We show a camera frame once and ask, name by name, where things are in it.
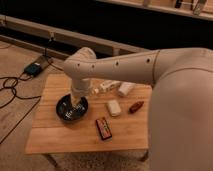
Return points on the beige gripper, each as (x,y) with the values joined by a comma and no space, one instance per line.
(79,88)

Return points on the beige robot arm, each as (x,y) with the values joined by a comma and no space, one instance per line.
(180,114)

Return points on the black bowl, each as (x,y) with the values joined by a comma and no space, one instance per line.
(66,111)

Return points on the small white object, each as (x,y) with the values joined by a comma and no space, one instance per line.
(106,86)

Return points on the white rectangular block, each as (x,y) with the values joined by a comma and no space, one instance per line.
(113,108)

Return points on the black red rectangular box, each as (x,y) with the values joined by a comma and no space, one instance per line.
(103,128)

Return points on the wooden table board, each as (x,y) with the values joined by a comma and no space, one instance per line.
(51,135)

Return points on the black power adapter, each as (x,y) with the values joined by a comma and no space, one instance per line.
(33,69)

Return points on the brown oblong object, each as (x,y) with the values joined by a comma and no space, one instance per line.
(135,107)

